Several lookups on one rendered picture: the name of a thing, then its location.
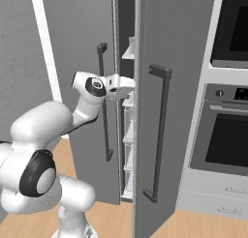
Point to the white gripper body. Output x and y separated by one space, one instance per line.
124 84

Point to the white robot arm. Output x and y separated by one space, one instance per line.
35 129

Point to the white fridge interior shelves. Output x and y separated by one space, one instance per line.
129 145

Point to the round oven knob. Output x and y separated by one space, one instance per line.
219 93

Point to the steel built-in oven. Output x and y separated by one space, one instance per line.
223 132

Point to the black microwave oven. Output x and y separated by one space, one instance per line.
233 25

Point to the white drawer front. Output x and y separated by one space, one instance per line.
210 204
214 184

